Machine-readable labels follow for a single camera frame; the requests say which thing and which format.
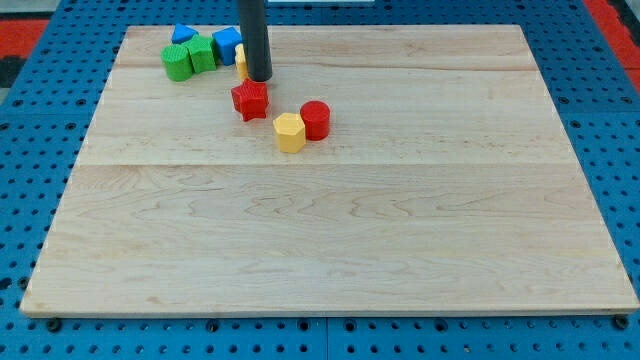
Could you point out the yellow hexagon block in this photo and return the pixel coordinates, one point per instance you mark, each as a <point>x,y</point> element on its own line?
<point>290,132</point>

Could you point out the blue cube block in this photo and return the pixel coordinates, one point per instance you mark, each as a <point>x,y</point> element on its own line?
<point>225,42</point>

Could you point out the red star block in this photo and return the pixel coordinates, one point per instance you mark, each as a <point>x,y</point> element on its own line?
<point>251,99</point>

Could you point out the blue triangle block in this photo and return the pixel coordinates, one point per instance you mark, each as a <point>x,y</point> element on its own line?
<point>182,33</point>

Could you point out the red cylinder block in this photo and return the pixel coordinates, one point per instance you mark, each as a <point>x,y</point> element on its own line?
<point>316,117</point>

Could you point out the yellow heart block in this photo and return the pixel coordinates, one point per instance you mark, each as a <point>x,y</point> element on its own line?
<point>240,62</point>

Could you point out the light wooden board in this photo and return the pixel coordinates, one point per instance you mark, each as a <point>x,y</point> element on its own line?
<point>446,187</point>

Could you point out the green cylinder block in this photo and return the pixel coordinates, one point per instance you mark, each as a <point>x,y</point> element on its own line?
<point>177,62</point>

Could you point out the green star block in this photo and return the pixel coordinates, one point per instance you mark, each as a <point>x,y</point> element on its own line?
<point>202,53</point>

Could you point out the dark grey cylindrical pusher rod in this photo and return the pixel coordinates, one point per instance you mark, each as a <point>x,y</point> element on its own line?
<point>254,31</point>

